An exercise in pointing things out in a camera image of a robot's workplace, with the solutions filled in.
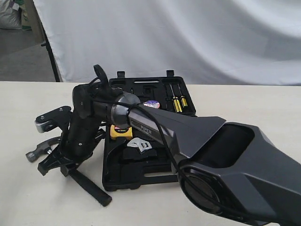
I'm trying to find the yellow black long screwdriver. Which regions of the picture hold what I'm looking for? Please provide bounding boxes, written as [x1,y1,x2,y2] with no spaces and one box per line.
[169,84,182,113]

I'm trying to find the black plastic tool case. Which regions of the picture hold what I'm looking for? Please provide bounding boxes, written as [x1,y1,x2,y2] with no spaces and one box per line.
[102,70,196,192]

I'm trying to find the yellow tape measure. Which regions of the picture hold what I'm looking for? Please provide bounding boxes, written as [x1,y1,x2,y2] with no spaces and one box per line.
[110,125,133,140]

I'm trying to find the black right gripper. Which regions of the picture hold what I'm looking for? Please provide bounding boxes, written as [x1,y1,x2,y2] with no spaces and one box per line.
[38,113,102,177]

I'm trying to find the PVC insulating tape roll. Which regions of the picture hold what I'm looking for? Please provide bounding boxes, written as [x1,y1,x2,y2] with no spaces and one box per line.
[143,100,160,109]

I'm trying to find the white sack bag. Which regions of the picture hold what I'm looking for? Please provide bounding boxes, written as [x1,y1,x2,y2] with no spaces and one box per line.
[0,0,21,30]

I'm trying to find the black camera cable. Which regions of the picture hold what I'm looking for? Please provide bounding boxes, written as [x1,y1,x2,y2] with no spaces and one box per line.
[88,65,259,222]

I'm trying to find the adjustable wrench black handle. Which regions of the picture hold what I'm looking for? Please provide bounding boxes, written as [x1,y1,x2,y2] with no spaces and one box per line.
[127,139,152,153]

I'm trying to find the yellow black short screwdriver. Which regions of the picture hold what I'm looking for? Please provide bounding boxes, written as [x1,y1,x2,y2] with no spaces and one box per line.
[177,84,188,107]

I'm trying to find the claw hammer black grip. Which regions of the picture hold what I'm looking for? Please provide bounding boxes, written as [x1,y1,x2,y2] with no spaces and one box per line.
[25,137,112,207]

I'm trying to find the black backdrop stand pole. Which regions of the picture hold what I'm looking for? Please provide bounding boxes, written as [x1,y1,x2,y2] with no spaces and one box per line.
[41,26,61,82]

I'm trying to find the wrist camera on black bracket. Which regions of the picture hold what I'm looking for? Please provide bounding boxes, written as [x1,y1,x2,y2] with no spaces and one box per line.
[34,106,72,133]

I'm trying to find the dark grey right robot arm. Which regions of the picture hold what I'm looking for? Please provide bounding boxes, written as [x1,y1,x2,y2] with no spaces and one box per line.
[35,82,301,226]

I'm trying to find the green printed bag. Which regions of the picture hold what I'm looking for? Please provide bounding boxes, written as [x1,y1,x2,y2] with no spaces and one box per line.
[20,4,32,31]

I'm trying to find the white backdrop cloth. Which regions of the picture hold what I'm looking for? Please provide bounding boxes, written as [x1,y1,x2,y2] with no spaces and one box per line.
[34,0,301,85]

